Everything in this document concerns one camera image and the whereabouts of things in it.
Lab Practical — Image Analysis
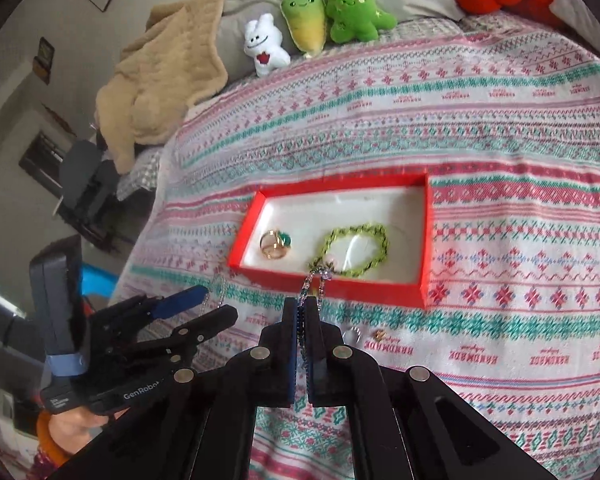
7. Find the thin silver chain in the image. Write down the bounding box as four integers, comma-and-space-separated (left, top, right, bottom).
206, 272, 229, 312

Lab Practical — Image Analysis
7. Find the silver beaded chain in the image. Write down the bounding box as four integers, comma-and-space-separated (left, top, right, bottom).
296, 259, 337, 373

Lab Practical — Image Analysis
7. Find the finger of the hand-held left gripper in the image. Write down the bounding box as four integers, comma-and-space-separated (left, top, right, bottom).
112, 285, 209, 328
130, 306, 239, 367

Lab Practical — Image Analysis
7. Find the green tree plush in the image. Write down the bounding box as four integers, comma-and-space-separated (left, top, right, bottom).
325, 0, 398, 44

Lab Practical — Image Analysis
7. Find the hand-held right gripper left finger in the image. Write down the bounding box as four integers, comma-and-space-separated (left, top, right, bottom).
47, 298, 299, 480

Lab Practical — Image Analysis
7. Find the yellow green carrot plush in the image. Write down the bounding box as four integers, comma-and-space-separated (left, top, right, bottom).
279, 0, 329, 56

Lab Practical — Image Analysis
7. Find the dark wooden furniture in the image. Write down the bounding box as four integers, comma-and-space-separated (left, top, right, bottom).
18, 130, 65, 197

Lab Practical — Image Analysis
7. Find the person's left hand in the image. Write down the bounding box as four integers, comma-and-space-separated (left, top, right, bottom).
47, 404, 131, 457

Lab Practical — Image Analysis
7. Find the grey checked bed sheet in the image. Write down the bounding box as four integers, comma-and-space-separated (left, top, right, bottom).
116, 147, 165, 202

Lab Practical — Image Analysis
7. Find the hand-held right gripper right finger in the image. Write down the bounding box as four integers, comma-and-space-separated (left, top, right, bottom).
305, 306, 558, 480

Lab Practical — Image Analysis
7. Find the patterned pink green bedspread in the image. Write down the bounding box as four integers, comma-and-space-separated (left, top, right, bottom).
114, 12, 600, 480

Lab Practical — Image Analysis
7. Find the beige quilted blanket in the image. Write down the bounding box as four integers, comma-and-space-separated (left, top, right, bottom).
96, 0, 231, 174

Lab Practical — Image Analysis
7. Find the gold ring with green stone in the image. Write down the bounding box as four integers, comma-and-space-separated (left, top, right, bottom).
258, 228, 294, 261

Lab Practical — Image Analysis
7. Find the red jewelry box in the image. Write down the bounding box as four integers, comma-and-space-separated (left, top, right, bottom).
227, 172, 435, 310

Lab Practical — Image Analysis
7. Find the person's left forearm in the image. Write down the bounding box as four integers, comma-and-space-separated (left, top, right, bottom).
26, 410, 72, 480

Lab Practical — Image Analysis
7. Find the blue plastic object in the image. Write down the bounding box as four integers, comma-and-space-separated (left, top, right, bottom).
79, 264, 117, 297

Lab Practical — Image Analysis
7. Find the dark grey chair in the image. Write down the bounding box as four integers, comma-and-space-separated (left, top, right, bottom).
55, 139, 127, 252

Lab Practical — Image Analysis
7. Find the green beaded bracelet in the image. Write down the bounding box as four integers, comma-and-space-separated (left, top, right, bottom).
307, 223, 391, 280

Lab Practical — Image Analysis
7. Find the dark wall plaque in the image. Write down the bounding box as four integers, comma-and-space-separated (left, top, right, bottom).
32, 37, 56, 86

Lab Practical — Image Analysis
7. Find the white bunny plush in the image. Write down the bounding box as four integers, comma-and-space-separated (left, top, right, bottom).
243, 13, 292, 78

